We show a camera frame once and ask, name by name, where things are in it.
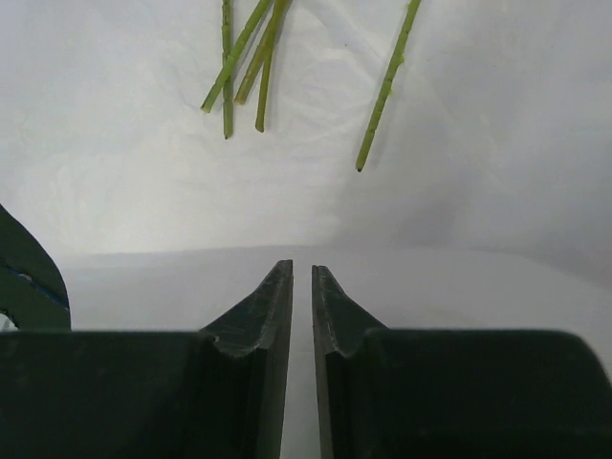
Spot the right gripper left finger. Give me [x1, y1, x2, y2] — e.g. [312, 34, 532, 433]
[198, 260, 293, 458]

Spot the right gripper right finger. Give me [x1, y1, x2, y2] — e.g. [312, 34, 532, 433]
[312, 265, 383, 458]

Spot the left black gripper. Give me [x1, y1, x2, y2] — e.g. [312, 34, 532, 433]
[1, 208, 72, 332]

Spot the white wrapping paper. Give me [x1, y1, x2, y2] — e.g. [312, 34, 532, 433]
[1, 1, 611, 458]

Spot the pink artificial flower bunch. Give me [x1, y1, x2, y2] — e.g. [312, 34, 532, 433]
[201, 0, 421, 172]

